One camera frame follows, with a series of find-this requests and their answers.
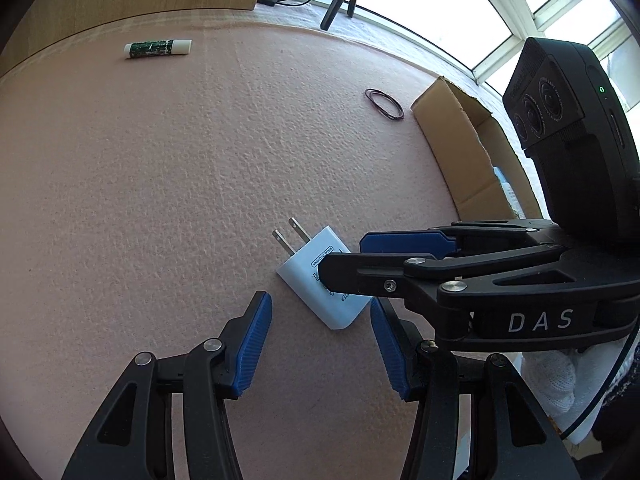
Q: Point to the cardboard box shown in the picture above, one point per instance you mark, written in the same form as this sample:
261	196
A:
450	125

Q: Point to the white charger plug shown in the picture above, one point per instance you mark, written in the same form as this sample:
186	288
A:
340	310

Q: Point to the person's right hand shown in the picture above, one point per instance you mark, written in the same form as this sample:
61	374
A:
547	382

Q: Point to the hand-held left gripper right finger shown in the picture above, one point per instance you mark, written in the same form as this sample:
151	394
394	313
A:
390	350

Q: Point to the white lotion bottle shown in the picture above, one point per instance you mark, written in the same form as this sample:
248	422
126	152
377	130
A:
507	192

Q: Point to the dark rubber bands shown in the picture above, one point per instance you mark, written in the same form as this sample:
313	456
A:
395	115

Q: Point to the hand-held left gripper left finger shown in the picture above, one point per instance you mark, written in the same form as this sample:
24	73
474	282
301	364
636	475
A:
252	345

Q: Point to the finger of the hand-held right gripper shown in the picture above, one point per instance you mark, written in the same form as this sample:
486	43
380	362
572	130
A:
400	242
360	275

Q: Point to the white checked sheet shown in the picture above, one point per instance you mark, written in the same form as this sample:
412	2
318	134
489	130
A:
400	40

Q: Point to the green lip balm stick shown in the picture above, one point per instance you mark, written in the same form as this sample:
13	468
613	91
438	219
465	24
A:
155	48

